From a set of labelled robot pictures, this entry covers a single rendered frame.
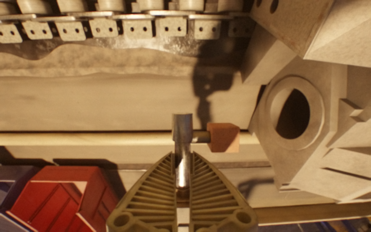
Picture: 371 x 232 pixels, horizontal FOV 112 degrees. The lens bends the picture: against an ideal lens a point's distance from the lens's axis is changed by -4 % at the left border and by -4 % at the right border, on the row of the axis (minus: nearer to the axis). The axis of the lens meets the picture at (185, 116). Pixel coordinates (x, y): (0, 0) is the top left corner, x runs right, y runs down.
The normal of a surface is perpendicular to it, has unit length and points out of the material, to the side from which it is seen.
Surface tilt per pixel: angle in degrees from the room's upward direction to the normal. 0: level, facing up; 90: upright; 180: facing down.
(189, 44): 0
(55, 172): 95
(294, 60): 90
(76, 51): 9
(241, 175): 0
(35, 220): 88
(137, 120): 0
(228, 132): 25
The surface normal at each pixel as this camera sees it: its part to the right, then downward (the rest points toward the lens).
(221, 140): 0.03, 0.11
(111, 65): 0.06, -0.30
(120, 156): 0.03, 0.52
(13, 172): 0.00, -0.89
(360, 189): -0.31, 0.62
